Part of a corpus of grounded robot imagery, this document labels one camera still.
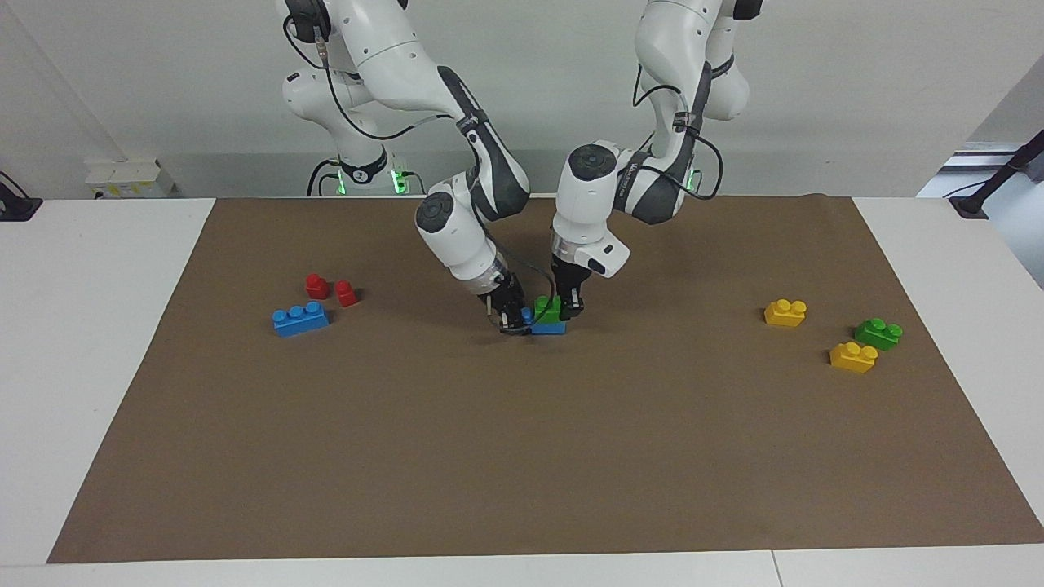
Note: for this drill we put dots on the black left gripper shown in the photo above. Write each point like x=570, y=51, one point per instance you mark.
x=569, y=280

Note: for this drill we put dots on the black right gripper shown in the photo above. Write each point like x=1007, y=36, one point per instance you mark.
x=506, y=297

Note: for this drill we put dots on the green two-stud toy block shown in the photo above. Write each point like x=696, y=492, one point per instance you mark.
x=546, y=311
x=878, y=334

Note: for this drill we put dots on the blue three-stud toy block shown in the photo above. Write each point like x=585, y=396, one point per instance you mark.
x=300, y=319
x=548, y=328

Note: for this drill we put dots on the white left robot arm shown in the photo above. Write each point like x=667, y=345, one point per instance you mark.
x=587, y=196

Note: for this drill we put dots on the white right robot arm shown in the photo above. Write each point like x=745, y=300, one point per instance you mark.
x=391, y=57

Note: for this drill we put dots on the red one-stud toy block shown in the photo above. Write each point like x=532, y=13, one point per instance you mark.
x=347, y=293
x=316, y=286

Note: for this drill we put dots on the yellow two-stud toy block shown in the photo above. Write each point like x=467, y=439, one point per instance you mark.
x=785, y=313
x=853, y=357

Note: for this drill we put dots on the brown paper table mat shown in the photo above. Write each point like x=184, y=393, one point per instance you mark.
x=522, y=448

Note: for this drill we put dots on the black table clamp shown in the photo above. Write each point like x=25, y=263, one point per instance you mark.
x=16, y=205

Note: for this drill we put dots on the black camera stand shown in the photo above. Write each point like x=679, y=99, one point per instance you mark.
x=999, y=173

